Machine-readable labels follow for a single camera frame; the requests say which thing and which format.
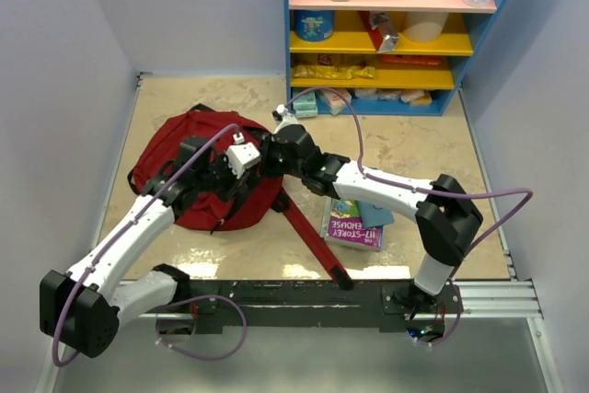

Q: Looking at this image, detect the yellow snack packet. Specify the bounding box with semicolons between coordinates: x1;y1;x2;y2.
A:
291;64;376;81

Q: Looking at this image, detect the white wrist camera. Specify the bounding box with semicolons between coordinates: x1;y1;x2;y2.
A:
271;104;299;133
225;143;261;179

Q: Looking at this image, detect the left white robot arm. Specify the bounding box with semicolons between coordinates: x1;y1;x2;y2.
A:
40;136;260;366

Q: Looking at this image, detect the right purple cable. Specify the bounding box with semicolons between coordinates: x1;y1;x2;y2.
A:
275;87;534;347

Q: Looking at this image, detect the teal tissue box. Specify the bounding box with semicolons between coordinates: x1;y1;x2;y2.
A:
292;88;318;119

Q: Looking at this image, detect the red silver snack bag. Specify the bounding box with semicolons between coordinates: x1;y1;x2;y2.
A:
369;11;399;53

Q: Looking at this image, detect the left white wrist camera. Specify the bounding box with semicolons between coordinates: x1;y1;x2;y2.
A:
225;143;261;179

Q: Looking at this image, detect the blue snap wallet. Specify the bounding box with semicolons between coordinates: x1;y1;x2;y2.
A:
357;201;395;228

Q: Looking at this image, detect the blue cartoon tin can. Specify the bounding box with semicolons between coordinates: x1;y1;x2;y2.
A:
294;10;335;42

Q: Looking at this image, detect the orange flat box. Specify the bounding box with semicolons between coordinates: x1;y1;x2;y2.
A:
378;54;445;67

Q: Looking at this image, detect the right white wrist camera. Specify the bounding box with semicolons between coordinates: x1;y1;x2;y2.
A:
271;104;299;133

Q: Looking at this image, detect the purple storey treehouse book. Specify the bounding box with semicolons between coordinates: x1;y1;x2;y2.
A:
320;198;384;252

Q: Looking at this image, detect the white orange tissue pack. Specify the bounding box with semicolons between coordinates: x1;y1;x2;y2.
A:
317;88;352;115

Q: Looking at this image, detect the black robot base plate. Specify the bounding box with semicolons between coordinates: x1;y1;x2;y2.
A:
175;280;463;337

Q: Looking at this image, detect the purple cable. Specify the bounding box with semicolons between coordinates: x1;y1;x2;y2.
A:
275;87;534;347
51;123;248;368

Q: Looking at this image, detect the blue shelf unit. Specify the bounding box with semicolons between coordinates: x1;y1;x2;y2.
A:
284;0;506;116

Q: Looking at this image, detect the red student backpack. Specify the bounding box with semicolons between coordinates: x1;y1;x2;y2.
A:
127;104;353;290

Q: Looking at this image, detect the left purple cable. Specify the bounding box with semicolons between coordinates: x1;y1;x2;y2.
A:
51;123;248;368

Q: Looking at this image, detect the yellow sponge pack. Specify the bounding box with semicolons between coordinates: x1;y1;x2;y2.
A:
410;91;433;107

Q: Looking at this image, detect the white cylindrical container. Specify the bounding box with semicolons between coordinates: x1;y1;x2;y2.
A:
402;11;449;42

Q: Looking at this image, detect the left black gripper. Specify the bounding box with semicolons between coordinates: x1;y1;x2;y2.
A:
195;151;249;204

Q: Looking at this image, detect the aluminium frame rail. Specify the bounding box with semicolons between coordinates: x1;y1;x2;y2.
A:
57;278;545;319

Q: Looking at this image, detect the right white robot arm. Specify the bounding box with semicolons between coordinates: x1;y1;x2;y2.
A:
260;124;483;314

